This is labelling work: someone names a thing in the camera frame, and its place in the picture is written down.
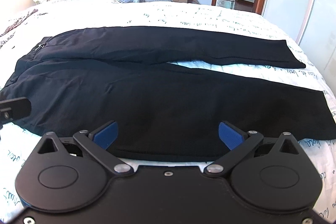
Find black pants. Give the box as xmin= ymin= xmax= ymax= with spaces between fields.
xmin=1 ymin=26 xmax=335 ymax=161

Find white script-print duvet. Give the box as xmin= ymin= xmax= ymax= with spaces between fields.
xmin=1 ymin=0 xmax=335 ymax=223

